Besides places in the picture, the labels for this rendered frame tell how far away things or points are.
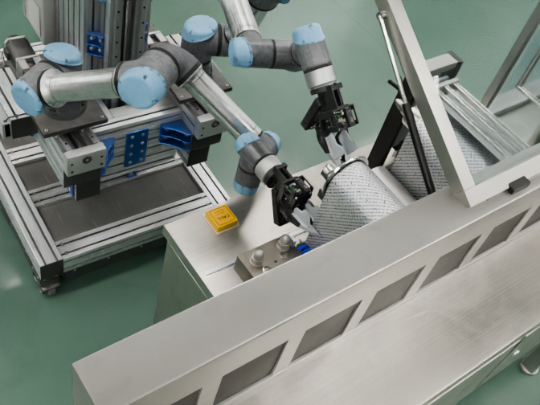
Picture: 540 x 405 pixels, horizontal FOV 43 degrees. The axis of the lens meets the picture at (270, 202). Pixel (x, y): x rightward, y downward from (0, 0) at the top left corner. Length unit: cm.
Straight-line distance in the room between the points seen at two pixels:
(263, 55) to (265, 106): 205
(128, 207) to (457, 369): 191
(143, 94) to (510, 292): 106
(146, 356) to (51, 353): 189
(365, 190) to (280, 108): 221
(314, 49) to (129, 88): 52
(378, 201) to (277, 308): 73
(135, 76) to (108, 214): 111
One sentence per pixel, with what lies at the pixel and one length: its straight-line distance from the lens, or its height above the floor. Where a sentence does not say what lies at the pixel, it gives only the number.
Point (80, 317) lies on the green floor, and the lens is 286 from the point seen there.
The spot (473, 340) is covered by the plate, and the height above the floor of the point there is 144.
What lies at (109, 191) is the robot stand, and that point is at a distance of 297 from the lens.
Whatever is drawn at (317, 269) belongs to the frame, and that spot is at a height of 165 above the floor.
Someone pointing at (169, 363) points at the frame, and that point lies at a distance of 90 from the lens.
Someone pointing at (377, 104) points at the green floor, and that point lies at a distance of 410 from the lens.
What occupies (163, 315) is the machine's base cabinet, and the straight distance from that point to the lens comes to 227.
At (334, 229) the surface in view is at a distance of 175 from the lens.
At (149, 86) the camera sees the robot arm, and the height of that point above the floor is 124.
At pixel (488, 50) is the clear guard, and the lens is 137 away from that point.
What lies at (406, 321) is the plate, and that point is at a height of 144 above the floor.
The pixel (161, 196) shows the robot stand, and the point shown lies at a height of 21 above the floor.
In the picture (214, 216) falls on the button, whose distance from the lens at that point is 200.
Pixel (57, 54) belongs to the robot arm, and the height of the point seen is 105.
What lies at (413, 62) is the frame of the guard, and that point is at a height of 180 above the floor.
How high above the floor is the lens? 245
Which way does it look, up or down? 47 degrees down
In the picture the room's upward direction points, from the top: 18 degrees clockwise
